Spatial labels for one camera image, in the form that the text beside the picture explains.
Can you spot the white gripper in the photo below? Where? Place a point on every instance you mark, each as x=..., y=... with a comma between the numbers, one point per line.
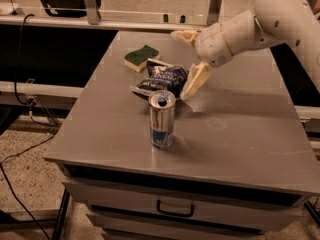
x=212, y=44

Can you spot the blue chip bag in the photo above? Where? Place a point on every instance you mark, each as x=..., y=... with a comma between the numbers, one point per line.
x=161, y=76

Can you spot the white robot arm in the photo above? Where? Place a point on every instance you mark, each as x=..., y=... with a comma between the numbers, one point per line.
x=270, y=23

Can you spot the green and yellow sponge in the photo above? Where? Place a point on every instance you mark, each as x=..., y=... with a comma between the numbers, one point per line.
x=137, y=59

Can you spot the silver energy drink can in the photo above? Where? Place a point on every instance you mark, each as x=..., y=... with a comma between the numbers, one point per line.
x=162, y=115

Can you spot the grey drawer cabinet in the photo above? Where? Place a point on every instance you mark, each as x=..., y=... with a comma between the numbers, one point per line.
x=239, y=153

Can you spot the metal bracket middle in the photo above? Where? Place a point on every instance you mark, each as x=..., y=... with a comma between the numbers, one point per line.
x=213, y=11

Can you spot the metal bracket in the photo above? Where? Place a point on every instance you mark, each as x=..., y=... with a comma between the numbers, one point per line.
x=213, y=11
x=92, y=10

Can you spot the aluminium rail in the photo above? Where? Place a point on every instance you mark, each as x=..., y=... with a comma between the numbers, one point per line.
x=109, y=25

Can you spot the metal bracket left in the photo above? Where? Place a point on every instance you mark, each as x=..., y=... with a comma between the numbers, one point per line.
x=92, y=10

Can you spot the black drawer handle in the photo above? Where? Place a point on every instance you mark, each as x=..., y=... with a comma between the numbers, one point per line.
x=171, y=209

